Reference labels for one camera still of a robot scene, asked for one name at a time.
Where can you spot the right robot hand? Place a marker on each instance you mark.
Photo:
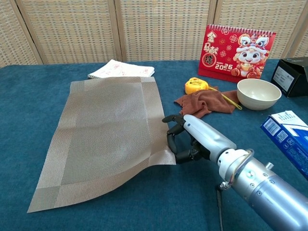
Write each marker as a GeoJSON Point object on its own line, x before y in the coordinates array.
{"type": "Point", "coordinates": [207, 137]}

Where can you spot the white bowl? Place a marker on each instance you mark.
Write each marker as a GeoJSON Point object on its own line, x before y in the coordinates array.
{"type": "Point", "coordinates": [258, 96]}

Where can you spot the grey woven placemat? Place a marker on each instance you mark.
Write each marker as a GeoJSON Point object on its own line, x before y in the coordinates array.
{"type": "Point", "coordinates": [103, 134]}

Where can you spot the brown cloth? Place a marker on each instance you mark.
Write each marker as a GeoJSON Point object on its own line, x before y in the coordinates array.
{"type": "Point", "coordinates": [204, 103]}

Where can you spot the yellow tape measure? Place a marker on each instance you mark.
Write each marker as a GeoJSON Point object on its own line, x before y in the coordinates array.
{"type": "Point", "coordinates": [195, 85]}

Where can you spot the blue and white carton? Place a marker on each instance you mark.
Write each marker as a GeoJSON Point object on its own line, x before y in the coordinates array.
{"type": "Point", "coordinates": [288, 144]}

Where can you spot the red 2026 desk calendar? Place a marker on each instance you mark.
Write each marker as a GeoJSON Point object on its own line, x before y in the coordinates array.
{"type": "Point", "coordinates": [216, 48]}

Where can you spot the blue felt table cover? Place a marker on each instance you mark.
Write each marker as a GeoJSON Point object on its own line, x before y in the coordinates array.
{"type": "Point", "coordinates": [144, 216]}

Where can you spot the black cardboard box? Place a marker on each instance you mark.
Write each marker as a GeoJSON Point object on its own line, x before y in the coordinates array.
{"type": "Point", "coordinates": [296, 81]}

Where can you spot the white spiral notebook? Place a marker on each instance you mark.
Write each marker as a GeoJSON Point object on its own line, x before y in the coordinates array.
{"type": "Point", "coordinates": [120, 68]}

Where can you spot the woven folding screen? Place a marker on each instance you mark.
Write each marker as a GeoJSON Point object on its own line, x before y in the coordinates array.
{"type": "Point", "coordinates": [72, 29]}

